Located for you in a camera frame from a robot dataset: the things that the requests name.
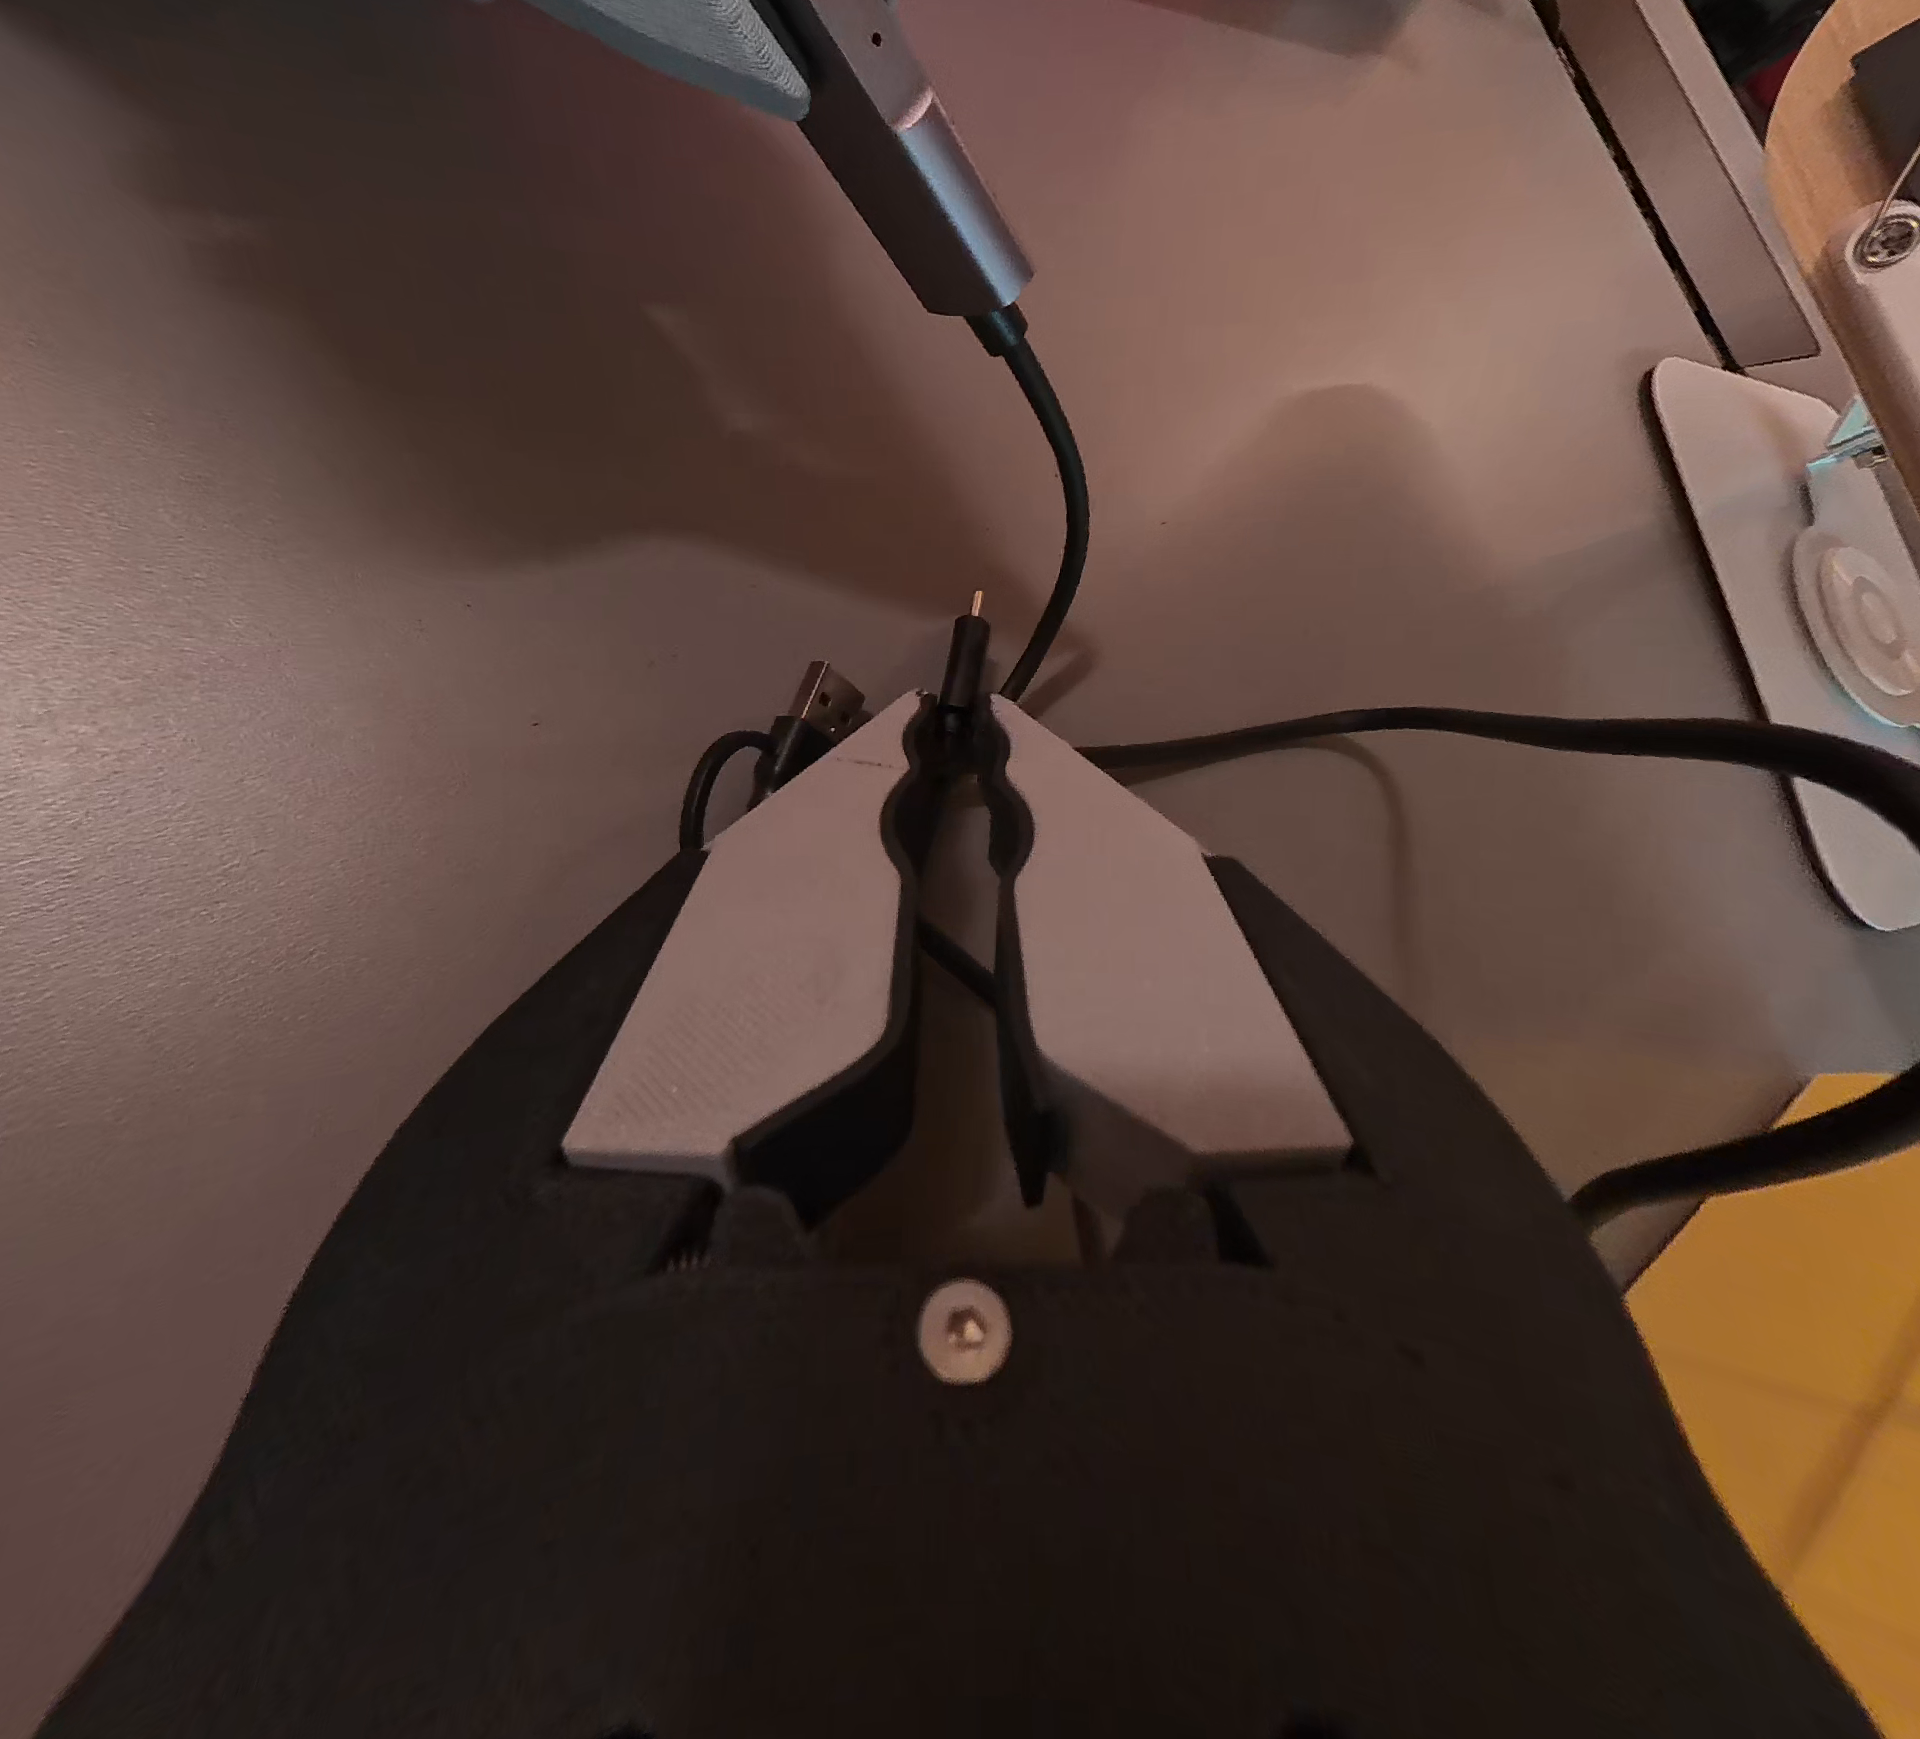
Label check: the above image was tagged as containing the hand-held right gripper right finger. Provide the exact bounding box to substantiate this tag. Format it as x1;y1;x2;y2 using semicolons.
968;695;1353;1209

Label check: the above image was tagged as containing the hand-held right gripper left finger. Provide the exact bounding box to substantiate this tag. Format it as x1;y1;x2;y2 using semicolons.
568;695;920;1187

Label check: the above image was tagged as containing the grey usb hub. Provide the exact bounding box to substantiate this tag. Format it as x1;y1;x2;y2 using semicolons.
666;0;1041;316

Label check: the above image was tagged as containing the black usb-c cable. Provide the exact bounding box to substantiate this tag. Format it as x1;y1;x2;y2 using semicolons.
685;594;1054;1209

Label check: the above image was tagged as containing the black flat panel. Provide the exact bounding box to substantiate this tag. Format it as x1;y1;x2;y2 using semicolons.
1492;0;1839;377

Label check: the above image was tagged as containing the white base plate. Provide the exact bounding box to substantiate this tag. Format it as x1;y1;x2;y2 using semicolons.
1643;354;1920;932

